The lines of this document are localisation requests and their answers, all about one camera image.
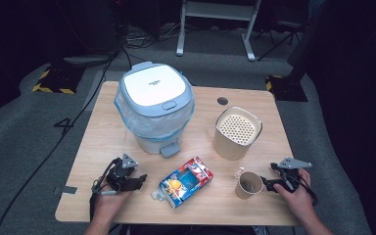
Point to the grey tape strip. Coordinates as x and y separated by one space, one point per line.
66 190

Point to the black tripod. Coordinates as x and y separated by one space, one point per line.
282 36

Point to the black yellow striped stand base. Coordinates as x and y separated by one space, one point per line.
57 81
285 89

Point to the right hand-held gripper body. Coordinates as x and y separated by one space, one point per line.
289 173

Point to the small clear plastic wrapper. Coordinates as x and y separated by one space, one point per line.
239 173

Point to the grey flat floor plate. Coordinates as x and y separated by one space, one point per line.
88 60

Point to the white metal stand frame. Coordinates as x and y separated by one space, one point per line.
218 11

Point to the person's right hand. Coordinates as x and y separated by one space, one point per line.
297 202

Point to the brown paper cup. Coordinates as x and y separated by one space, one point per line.
243 192

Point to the person's left hand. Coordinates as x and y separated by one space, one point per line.
109 202

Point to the white pedal bin blue lid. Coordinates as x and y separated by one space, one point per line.
153 88

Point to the translucent blue bin liner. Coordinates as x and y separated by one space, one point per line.
150 122

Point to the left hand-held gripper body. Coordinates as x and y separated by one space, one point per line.
119 174

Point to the beige perforated round container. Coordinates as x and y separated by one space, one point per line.
233 140

